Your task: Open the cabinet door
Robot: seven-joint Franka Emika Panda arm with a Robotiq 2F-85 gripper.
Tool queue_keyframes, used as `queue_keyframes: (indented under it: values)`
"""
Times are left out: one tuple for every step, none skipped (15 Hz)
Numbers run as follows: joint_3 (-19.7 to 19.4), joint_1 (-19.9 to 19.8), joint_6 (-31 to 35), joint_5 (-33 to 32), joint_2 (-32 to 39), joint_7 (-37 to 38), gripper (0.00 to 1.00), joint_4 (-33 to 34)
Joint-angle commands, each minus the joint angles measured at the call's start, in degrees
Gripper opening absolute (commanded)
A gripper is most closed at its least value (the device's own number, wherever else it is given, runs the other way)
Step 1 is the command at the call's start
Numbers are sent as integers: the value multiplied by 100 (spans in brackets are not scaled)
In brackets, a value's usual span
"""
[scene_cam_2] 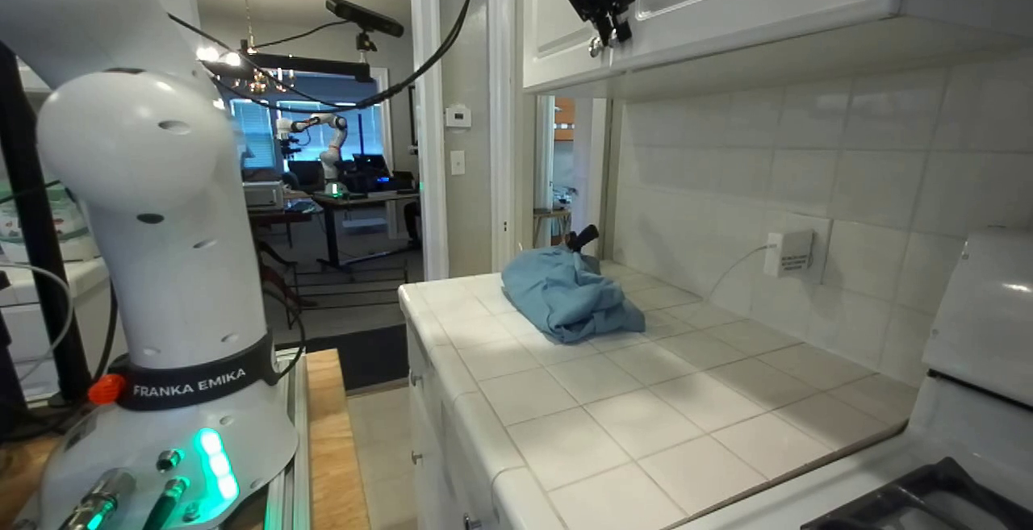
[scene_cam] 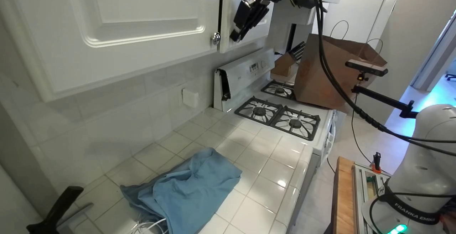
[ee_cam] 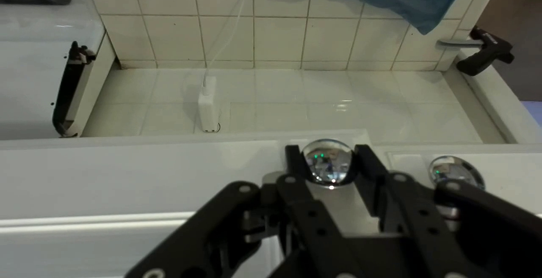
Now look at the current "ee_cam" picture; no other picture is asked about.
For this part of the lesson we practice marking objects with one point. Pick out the white power adapter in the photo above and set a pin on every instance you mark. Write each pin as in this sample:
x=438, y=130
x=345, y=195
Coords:
x=207, y=106

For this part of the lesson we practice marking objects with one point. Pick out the white cabinet door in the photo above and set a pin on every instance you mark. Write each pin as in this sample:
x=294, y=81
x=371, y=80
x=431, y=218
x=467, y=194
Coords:
x=127, y=185
x=508, y=168

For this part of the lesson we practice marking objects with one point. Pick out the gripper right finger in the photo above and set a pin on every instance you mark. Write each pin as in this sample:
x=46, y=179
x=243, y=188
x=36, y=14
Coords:
x=474, y=223

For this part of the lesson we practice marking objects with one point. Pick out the white cabinet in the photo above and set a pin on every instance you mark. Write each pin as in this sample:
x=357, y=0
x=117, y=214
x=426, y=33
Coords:
x=127, y=176

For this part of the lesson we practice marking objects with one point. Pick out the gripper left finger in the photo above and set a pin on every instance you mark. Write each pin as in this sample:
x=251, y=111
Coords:
x=220, y=223

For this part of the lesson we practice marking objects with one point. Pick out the silver metal lever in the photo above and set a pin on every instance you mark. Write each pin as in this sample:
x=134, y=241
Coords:
x=455, y=43

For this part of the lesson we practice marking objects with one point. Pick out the white appliance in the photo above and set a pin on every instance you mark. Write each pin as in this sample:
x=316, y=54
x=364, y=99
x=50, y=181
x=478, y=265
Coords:
x=34, y=66

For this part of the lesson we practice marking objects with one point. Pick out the chrome round cabinet knob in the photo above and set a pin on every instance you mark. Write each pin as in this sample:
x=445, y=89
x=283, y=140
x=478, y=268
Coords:
x=455, y=171
x=328, y=161

